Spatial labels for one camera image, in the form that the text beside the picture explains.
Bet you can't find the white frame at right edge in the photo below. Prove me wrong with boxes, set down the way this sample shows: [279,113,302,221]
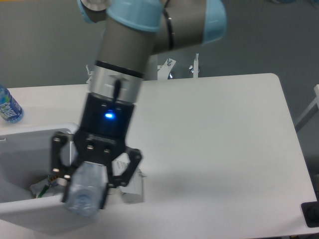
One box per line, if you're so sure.
[295,84,319,132]

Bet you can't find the black device at table edge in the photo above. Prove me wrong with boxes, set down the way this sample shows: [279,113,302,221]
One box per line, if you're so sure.
[301,201,319,228]

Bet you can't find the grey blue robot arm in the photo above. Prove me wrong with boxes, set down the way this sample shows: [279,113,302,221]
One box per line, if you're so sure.
[51,0,227,217]

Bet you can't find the white metal base frame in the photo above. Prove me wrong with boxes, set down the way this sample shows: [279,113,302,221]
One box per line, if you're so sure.
[85,53,201,85]

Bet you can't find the crumpled wrappers in bin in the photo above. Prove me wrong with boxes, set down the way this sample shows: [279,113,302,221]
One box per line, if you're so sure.
[29,175,65,198]

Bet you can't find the clear crushed plastic bottle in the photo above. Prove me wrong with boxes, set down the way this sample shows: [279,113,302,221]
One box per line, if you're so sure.
[65,161,107,217]

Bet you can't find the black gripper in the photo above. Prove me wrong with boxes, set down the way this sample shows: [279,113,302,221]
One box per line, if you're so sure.
[51,93,143,209]

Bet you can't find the white paper carton trash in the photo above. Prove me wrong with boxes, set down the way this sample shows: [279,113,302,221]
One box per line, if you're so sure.
[112,159,145,204]

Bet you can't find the blue labelled water bottle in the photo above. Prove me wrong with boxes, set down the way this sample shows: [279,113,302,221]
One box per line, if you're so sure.
[0,85,23,123]

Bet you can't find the white plastic trash can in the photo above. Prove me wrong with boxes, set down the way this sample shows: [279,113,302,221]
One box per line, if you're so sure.
[0,122,100,234]

